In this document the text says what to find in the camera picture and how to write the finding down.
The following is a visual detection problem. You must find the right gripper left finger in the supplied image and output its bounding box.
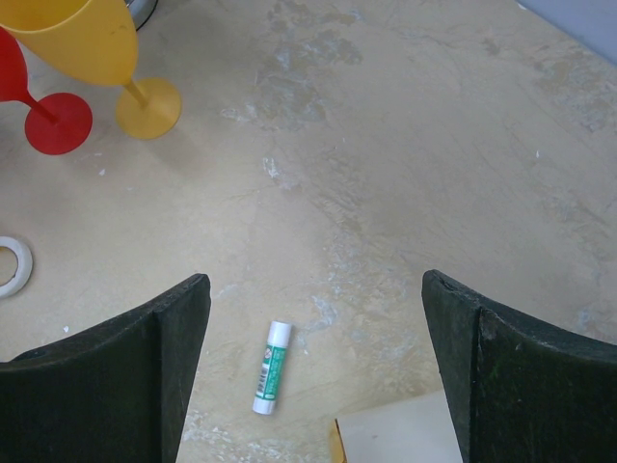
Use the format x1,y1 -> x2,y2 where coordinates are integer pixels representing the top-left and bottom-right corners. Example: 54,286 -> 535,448
1,274 -> 211,462

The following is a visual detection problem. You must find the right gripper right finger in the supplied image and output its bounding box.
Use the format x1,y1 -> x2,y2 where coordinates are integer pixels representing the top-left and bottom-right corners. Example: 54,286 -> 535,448
421,270 -> 616,462

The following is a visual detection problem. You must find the orange wine glass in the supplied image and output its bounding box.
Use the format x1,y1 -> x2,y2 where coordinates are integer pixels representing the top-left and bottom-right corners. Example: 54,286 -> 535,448
1,0 -> 182,140

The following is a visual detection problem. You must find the red plastic wine glass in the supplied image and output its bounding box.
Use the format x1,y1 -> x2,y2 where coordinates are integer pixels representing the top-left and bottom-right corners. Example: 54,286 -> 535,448
1,29 -> 93,155

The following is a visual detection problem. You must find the white green lip balm tube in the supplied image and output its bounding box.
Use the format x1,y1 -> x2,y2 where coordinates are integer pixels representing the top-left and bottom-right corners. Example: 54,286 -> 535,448
253,321 -> 293,416

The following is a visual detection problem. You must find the white tape ring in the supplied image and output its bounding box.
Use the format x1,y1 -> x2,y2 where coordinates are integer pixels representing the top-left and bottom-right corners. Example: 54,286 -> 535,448
0,235 -> 35,298

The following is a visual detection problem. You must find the chrome wire wine glass rack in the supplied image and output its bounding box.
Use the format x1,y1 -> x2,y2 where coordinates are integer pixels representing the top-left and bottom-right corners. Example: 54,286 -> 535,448
125,0 -> 158,30

